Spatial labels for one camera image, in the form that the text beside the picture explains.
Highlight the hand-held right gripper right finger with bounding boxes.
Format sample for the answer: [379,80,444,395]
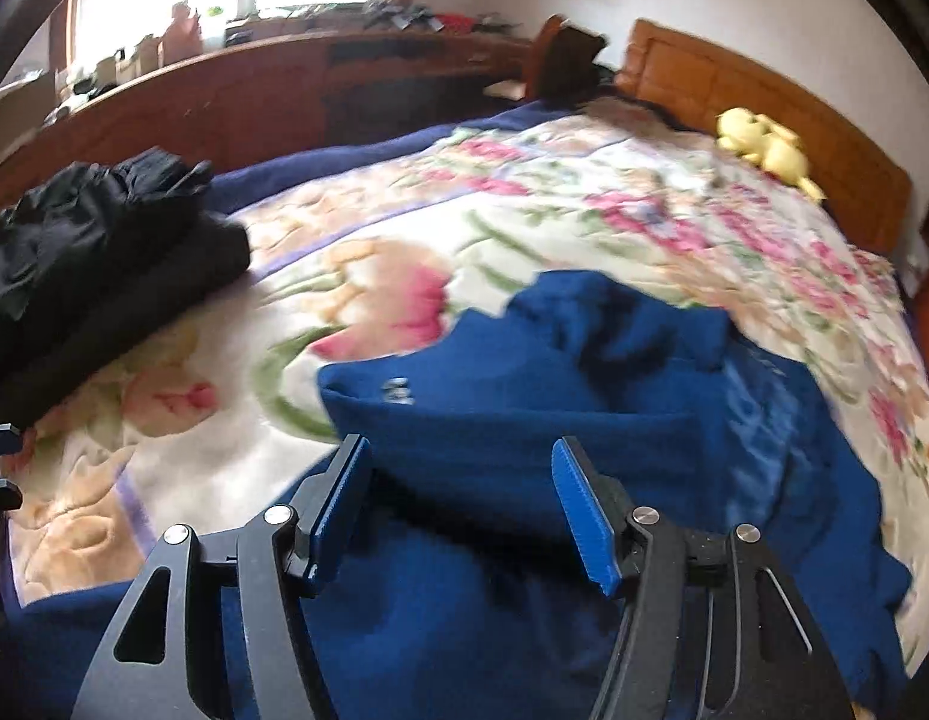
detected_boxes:
[552,436,856,720]

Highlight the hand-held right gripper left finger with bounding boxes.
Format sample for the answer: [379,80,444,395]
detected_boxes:
[70,433,376,720]

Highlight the blue garment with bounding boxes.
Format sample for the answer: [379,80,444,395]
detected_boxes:
[269,270,916,720]

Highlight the pile of black clothes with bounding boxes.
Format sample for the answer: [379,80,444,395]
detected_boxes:
[0,148,254,428]

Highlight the floral blanket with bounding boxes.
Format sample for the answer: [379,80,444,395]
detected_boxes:
[0,101,929,691]

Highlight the yellow plush toy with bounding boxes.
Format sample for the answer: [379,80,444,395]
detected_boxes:
[715,108,826,202]

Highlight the long wooden desk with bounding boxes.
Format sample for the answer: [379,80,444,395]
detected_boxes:
[0,30,541,200]

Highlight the wooden chair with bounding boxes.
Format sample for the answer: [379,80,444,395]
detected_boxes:
[523,13,608,102]

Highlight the wooden headboard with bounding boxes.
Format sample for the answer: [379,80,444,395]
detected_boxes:
[615,18,914,254]

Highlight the assorted desk clutter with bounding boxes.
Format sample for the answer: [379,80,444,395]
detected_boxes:
[224,0,526,38]

